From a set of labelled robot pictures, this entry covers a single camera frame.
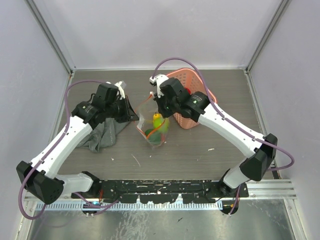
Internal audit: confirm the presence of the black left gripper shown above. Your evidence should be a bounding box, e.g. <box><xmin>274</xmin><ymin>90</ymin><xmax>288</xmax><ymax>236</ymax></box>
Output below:
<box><xmin>105</xmin><ymin>94</ymin><xmax>139</xmax><ymax>124</ymax></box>

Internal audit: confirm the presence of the dark green lime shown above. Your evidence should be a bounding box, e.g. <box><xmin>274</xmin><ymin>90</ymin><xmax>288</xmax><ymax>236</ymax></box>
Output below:
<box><xmin>144</xmin><ymin>128</ymin><xmax>162</xmax><ymax>145</ymax></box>

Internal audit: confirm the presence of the yellow pear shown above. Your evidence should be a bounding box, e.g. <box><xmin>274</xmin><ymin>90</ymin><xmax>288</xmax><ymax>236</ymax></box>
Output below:
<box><xmin>152</xmin><ymin>113</ymin><xmax>163</xmax><ymax>121</ymax></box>

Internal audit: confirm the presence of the green apple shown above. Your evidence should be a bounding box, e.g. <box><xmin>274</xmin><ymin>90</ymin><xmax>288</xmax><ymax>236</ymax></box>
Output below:
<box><xmin>153</xmin><ymin>117</ymin><xmax>170</xmax><ymax>134</ymax></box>

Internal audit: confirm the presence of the clear zip bag orange zipper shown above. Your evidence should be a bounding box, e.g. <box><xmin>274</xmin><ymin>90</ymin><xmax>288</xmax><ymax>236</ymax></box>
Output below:
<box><xmin>134</xmin><ymin>91</ymin><xmax>169</xmax><ymax>148</ymax></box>

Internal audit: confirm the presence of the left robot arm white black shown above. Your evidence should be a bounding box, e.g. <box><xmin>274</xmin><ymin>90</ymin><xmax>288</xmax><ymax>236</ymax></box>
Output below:
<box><xmin>16</xmin><ymin>81</ymin><xmax>139</xmax><ymax>205</ymax></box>

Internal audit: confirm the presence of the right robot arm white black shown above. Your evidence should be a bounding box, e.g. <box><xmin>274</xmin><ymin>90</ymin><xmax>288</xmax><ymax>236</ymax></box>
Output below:
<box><xmin>149</xmin><ymin>74</ymin><xmax>278</xmax><ymax>197</ymax></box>

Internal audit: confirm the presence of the pink plastic basket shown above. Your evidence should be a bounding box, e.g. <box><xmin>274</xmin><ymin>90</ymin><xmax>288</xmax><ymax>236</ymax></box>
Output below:
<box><xmin>165</xmin><ymin>68</ymin><xmax>208</xmax><ymax>130</ymax></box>

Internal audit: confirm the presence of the grey cloth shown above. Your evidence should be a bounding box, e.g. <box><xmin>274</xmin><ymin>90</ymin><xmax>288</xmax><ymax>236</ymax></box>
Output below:
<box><xmin>76</xmin><ymin>118</ymin><xmax>129</xmax><ymax>153</ymax></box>

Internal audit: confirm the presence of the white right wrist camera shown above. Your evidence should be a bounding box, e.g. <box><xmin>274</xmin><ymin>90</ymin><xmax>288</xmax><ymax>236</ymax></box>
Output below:
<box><xmin>149</xmin><ymin>74</ymin><xmax>169</xmax><ymax>98</ymax></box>

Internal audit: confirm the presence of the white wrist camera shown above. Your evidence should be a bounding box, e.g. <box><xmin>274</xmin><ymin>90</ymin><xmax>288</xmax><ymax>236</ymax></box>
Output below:
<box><xmin>114</xmin><ymin>81</ymin><xmax>126</xmax><ymax>100</ymax></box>
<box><xmin>149</xmin><ymin>74</ymin><xmax>169</xmax><ymax>98</ymax></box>

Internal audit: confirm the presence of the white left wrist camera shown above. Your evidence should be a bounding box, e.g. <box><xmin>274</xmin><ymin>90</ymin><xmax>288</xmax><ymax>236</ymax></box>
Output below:
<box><xmin>114</xmin><ymin>81</ymin><xmax>126</xmax><ymax>100</ymax></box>

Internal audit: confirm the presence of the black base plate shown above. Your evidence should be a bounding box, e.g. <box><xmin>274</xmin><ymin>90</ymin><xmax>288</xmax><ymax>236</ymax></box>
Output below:
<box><xmin>80</xmin><ymin>180</ymin><xmax>237</xmax><ymax>204</ymax></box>

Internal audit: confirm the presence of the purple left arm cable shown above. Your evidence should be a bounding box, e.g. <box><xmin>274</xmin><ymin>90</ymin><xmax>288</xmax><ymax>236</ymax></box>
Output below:
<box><xmin>18</xmin><ymin>79</ymin><xmax>121</xmax><ymax>220</ymax></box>

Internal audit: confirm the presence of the white slotted cable duct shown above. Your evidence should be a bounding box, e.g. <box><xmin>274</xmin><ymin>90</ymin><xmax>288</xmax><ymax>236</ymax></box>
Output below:
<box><xmin>45</xmin><ymin>201</ymin><xmax>223</xmax><ymax>211</ymax></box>

